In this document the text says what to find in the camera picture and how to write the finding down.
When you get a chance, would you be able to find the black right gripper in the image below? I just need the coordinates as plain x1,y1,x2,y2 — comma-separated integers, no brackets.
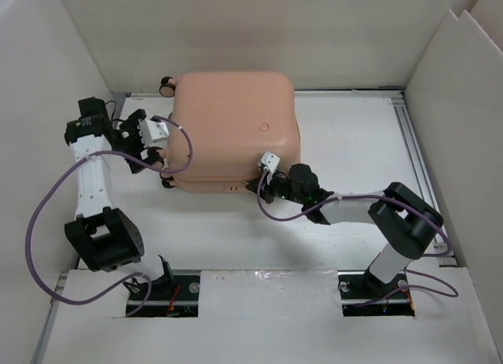
247,168,307,205

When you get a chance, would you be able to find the pink hard-shell suitcase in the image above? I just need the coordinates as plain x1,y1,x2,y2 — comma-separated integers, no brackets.
166,72,301,193

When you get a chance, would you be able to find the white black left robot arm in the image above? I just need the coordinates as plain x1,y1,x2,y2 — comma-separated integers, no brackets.
64,97,169,272

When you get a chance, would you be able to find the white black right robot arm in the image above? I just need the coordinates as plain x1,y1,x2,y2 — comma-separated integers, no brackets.
246,164,443,299

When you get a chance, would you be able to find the white foam board front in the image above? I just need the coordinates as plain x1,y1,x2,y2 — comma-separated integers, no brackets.
42,268,500,363

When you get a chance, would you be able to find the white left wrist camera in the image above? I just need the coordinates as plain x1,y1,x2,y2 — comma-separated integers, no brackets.
138,119,170,148

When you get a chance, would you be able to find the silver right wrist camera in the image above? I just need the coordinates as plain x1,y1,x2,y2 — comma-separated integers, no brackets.
258,151,281,175

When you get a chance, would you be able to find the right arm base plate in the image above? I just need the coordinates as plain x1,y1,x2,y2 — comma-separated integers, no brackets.
337,270,415,317

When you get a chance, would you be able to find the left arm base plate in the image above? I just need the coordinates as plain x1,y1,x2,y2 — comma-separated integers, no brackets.
126,271,201,318

